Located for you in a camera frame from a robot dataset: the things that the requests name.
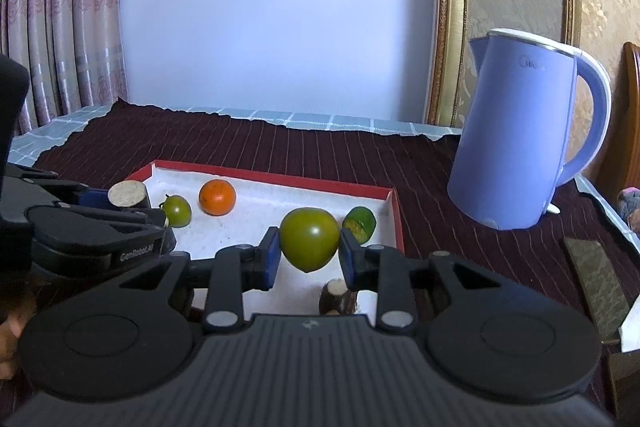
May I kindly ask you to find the white tissue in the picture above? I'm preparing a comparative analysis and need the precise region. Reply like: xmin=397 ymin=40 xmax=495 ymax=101
xmin=620 ymin=307 xmax=640 ymax=353

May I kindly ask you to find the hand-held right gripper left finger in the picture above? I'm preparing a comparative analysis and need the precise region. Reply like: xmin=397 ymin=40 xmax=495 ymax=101
xmin=90 ymin=227 xmax=282 ymax=333

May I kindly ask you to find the dark striped cloth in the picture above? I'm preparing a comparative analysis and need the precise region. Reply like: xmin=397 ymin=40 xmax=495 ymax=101
xmin=0 ymin=99 xmax=640 ymax=408

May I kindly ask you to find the red cardboard tray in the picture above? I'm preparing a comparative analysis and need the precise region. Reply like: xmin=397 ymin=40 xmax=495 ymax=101
xmin=122 ymin=159 xmax=406 ymax=323

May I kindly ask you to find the person's left hand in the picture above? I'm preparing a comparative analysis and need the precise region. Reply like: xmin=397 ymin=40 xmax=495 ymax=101
xmin=0 ymin=307 xmax=26 ymax=380

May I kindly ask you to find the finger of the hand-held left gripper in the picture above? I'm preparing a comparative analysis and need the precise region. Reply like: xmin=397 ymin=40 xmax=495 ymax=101
xmin=5 ymin=164 xmax=110 ymax=208
xmin=25 ymin=203 xmax=177 ymax=254

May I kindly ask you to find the dark phone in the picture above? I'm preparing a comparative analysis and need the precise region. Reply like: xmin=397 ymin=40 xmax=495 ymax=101
xmin=610 ymin=351 xmax=640 ymax=408
xmin=564 ymin=234 xmax=632 ymax=345

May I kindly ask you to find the blue electric kettle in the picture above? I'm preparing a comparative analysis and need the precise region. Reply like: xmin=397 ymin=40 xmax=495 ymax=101
xmin=446 ymin=28 xmax=613 ymax=232

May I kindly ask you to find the dark sugarcane piece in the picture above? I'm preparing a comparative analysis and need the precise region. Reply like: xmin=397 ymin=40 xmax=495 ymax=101
xmin=319 ymin=278 xmax=358 ymax=315
xmin=107 ymin=179 xmax=151 ymax=210

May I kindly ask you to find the pink patterned curtain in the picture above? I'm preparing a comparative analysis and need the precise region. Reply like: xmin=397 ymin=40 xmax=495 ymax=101
xmin=0 ymin=0 xmax=128 ymax=132

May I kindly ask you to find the small orange mandarin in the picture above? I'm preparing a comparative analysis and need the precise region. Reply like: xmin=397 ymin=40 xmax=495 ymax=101
xmin=198 ymin=179 xmax=237 ymax=217

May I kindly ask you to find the green lime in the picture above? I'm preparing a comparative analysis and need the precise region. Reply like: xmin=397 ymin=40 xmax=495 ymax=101
xmin=342 ymin=206 xmax=377 ymax=244

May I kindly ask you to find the green tomato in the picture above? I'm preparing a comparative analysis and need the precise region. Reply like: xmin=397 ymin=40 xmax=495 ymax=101
xmin=279 ymin=207 xmax=341 ymax=274
xmin=160 ymin=194 xmax=192 ymax=229

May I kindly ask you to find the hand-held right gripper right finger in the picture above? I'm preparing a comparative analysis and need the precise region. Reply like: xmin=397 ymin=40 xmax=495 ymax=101
xmin=339 ymin=229 xmax=531 ymax=333

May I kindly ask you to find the gold wall moulding frame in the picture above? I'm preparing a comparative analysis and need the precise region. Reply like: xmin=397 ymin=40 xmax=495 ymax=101
xmin=424 ymin=0 xmax=583 ymax=130

